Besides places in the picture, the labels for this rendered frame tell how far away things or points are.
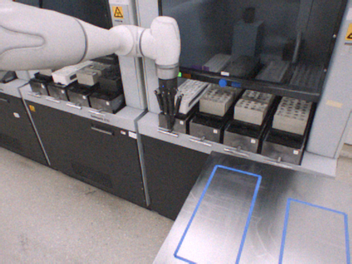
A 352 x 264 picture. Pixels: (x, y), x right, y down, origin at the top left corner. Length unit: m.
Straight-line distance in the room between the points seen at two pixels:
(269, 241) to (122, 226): 1.20
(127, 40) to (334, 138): 0.81
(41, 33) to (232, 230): 0.61
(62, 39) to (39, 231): 1.56
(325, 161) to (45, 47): 0.99
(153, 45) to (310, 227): 0.73
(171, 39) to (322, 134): 0.63
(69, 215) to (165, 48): 1.34
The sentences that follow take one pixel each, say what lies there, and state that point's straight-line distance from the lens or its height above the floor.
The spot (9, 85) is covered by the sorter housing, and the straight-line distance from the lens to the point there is 2.01.
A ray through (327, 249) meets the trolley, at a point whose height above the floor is 0.82.
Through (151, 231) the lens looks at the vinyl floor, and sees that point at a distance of 1.77.
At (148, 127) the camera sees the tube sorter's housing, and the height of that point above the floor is 0.72.
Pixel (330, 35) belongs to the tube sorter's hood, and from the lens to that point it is 0.98.
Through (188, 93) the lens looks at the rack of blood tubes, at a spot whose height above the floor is 0.86.
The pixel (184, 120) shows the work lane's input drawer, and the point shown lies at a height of 0.80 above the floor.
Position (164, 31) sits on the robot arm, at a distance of 0.99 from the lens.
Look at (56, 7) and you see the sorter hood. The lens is 1.50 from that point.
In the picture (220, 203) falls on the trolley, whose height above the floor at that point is 0.82.
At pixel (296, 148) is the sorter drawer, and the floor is 0.81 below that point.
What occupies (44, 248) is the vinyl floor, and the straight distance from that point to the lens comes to 1.89.
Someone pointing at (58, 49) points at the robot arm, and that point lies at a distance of 0.57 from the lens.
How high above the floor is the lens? 1.44
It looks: 35 degrees down
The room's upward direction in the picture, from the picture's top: 3 degrees counter-clockwise
